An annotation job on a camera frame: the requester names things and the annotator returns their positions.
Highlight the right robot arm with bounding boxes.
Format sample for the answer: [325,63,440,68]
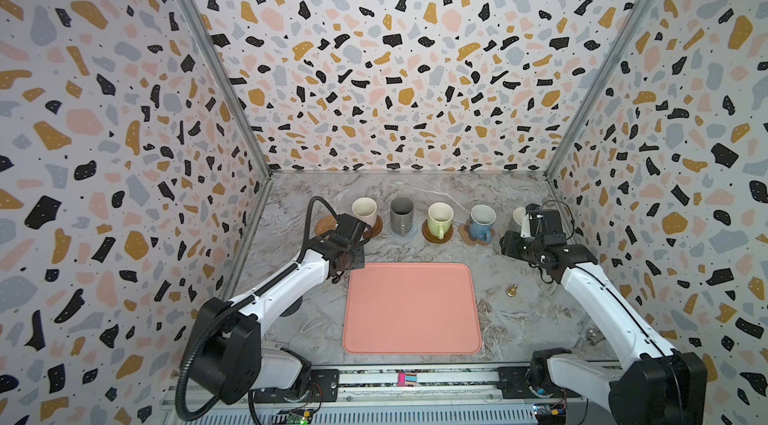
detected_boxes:
[500,204,707,424]

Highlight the brown rattan woven coaster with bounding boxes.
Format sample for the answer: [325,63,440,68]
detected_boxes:
[314,215,338,238]

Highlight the black tape roll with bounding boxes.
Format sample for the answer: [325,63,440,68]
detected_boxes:
[280,297,303,318]

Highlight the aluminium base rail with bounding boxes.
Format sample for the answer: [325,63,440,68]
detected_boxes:
[199,362,615,424]

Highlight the cork paw coaster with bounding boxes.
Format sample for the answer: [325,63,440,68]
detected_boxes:
[458,222,490,247]

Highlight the pink handled cream mug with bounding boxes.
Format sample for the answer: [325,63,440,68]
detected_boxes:
[352,197,378,228]

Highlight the light blue woven coaster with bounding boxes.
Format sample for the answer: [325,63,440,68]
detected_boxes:
[388,223,419,239]

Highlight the blue mug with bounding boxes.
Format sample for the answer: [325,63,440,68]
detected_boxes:
[469,204,497,243]

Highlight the pink tray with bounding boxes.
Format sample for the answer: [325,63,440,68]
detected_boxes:
[342,263,483,355]

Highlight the dark brown wooden coaster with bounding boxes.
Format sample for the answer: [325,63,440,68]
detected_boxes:
[363,215,383,239]

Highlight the dark grey mug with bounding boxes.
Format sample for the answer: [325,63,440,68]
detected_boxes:
[390,197,414,234]

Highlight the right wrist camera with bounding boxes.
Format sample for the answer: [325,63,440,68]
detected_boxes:
[521,203,546,238]

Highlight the small metal object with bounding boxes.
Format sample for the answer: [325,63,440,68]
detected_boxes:
[585,328,604,346]

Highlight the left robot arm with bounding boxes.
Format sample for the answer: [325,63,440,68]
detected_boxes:
[174,213,373,422]

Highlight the light brown wooden coaster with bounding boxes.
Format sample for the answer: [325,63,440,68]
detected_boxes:
[421,221,454,244]

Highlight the green mug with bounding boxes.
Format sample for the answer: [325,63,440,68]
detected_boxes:
[427,202,454,239]

